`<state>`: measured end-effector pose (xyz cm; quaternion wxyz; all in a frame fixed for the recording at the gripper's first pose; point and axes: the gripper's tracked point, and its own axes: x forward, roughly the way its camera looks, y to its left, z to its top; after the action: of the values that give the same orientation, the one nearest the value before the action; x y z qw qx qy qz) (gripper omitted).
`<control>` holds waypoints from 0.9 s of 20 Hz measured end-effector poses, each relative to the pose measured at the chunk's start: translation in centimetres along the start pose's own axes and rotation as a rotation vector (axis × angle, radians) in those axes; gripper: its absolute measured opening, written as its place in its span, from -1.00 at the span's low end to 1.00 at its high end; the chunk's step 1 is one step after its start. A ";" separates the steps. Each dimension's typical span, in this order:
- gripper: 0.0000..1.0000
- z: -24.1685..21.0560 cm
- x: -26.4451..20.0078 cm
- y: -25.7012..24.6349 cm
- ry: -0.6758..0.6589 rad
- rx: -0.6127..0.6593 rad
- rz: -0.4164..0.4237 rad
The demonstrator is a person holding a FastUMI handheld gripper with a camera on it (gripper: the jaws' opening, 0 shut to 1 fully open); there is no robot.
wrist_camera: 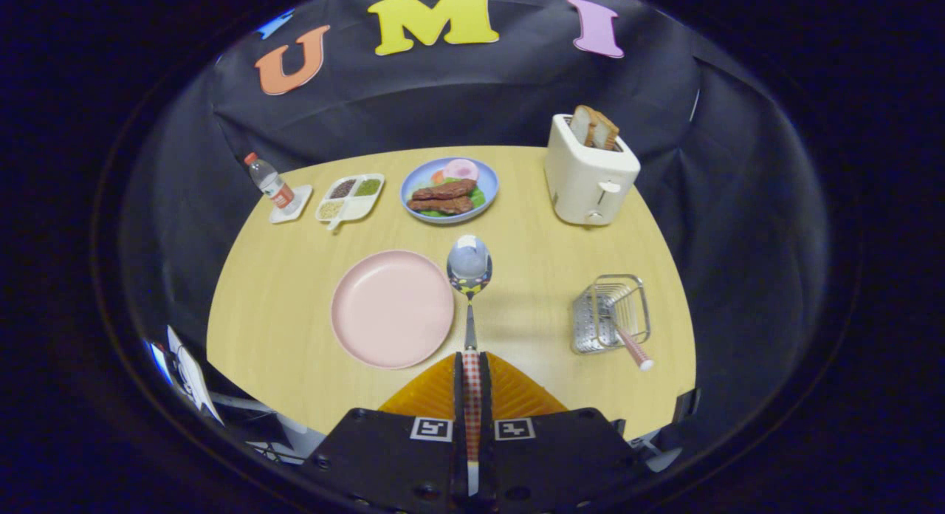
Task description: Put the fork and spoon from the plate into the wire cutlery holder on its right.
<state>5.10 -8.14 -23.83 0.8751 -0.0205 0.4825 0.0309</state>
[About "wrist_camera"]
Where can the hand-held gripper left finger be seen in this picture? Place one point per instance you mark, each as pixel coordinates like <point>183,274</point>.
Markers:
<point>458,403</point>

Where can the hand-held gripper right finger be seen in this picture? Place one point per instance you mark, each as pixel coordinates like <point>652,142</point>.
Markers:
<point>486,403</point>

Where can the pink plate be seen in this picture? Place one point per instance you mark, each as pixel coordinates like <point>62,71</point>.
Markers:
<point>391,311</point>

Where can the white table leg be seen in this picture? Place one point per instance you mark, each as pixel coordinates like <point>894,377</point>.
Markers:
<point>295,433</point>

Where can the brown meat strip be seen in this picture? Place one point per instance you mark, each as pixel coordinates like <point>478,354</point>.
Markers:
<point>441,204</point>
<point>447,189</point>

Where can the green lettuce leaf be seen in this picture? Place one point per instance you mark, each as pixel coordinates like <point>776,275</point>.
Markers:
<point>479,198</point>

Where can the white divided seasoning tray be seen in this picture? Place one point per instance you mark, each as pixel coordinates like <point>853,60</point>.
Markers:
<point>354,204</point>

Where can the blue plate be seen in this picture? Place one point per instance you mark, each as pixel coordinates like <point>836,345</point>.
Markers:
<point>413,182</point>

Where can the orange carrot slice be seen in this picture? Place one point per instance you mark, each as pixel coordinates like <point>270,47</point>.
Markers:
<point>438,176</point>

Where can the pink ham slice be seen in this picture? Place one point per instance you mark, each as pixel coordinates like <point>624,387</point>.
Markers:
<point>463,170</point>

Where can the white toaster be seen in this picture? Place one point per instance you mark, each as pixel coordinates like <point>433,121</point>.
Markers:
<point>583,182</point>

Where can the white square coaster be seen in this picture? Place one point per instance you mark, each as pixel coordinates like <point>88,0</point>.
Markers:
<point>300,204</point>

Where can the white paper sheet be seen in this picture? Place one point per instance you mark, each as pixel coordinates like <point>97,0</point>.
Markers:
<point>193,377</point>

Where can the black backdrop cloth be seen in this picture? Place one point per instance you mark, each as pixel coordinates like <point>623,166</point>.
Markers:
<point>701,241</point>

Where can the clear plastic water bottle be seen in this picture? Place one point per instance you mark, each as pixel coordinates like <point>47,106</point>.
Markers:
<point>267,180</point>

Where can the toast bread slice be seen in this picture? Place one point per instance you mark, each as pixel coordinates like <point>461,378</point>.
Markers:
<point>605,134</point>
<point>580,124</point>

